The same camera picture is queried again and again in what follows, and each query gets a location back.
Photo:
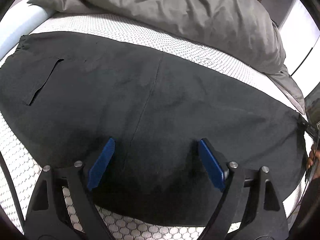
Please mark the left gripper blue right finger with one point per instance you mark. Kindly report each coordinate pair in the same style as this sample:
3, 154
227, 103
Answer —
215, 164

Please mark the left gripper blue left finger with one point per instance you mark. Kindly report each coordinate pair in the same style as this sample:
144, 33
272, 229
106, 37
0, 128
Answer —
98, 168

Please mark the black pants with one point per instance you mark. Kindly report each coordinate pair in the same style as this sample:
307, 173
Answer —
64, 94

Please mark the person's right hand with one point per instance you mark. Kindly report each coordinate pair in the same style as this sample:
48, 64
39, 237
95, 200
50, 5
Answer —
314, 155

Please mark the grey duvet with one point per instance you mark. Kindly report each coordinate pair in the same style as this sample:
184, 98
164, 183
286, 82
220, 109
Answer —
240, 28

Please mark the light blue pillow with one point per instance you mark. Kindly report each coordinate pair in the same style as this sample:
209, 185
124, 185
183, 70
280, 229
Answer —
21, 20

